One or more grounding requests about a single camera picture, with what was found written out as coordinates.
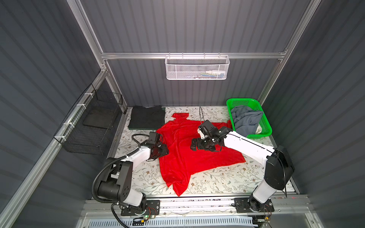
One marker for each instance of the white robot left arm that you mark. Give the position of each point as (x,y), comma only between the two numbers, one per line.
(113,184)

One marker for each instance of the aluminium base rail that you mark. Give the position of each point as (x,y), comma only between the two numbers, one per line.
(221,205)

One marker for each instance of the grey t-shirt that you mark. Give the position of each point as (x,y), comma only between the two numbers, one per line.
(245,120)

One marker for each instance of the white spray bottle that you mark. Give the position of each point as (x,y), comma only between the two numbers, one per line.
(214,74)

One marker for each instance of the folded black t-shirt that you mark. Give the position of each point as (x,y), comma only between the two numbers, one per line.
(147,118)

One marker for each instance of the white wire mesh basket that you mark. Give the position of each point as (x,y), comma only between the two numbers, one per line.
(190,67)

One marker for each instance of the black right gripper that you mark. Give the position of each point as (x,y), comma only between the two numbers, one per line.
(198,144)

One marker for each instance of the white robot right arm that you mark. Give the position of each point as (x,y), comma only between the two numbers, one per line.
(276,162)

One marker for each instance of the black wire basket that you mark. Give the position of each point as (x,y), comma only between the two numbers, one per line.
(93,125)

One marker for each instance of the green plastic laundry basket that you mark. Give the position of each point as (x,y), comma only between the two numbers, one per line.
(255,105)

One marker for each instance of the red t-shirt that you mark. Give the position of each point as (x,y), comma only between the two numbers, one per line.
(182,162)

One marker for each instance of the white garment in basket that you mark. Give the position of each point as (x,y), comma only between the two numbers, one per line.
(258,130)

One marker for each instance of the white slotted cable duct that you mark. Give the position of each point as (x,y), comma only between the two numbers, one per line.
(190,222)

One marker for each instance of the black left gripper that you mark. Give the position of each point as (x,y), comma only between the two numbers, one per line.
(164,150)

